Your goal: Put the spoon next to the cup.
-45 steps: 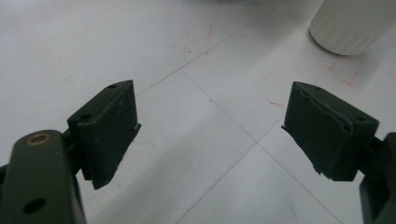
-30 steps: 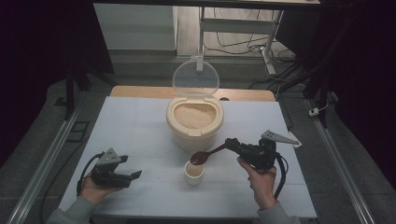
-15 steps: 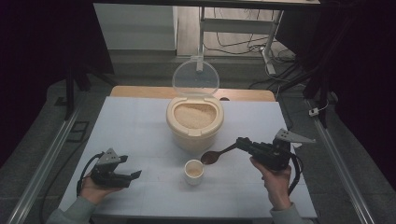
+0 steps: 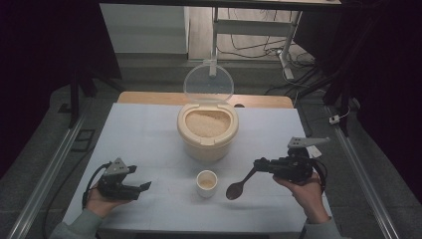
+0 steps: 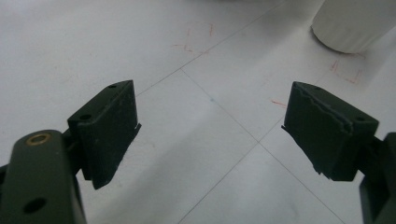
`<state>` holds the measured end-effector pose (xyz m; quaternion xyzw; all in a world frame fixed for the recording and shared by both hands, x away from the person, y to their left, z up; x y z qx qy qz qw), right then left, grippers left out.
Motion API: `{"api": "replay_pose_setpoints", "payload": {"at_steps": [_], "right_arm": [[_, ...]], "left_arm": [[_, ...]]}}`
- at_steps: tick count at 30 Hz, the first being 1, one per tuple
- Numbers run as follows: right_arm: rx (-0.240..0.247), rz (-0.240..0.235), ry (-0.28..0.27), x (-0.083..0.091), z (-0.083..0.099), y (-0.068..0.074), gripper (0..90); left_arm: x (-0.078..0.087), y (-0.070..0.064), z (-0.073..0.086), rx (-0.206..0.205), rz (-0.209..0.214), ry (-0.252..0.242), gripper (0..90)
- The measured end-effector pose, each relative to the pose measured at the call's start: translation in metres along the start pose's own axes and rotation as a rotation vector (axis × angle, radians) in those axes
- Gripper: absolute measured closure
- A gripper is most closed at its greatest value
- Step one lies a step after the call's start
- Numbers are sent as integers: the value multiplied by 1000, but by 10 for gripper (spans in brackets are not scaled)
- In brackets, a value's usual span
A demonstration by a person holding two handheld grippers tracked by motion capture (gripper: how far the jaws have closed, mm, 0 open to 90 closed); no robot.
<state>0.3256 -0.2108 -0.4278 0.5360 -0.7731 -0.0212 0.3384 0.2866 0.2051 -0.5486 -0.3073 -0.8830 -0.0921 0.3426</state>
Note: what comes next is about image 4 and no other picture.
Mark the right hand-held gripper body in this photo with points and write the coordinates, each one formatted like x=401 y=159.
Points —
x=292 y=167

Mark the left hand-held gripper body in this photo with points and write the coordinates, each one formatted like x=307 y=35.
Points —
x=116 y=191

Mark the brown wooden spoon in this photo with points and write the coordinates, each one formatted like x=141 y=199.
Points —
x=235 y=191

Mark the cream plastic rice container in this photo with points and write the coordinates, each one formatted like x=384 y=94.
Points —
x=207 y=149

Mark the rice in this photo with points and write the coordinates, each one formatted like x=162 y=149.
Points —
x=206 y=183
x=207 y=123

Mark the white cup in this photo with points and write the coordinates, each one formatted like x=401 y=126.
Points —
x=206 y=192

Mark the person's left hand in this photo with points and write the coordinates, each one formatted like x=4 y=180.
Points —
x=99 y=204

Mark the person's right hand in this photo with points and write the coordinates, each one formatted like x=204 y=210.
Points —
x=310 y=199

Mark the white paper tag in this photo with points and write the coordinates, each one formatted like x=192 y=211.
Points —
x=316 y=152

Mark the white table cover sheet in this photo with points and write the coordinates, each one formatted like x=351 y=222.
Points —
x=159 y=156

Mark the small white box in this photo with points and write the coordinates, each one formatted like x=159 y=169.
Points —
x=334 y=119

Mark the wooden table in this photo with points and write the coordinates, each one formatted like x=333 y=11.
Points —
x=149 y=98

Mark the black stand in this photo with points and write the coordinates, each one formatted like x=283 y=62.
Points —
x=343 y=99
x=74 y=99

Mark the clear round container lid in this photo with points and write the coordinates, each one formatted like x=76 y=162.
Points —
x=209 y=83

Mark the black curtain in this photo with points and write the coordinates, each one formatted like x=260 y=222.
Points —
x=40 y=66
x=388 y=83

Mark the white cabinet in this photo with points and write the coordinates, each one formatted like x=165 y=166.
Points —
x=142 y=30

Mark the aluminium rail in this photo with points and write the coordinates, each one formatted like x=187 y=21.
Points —
x=358 y=172
x=49 y=172

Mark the white frame desk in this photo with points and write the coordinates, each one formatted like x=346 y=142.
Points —
x=252 y=27

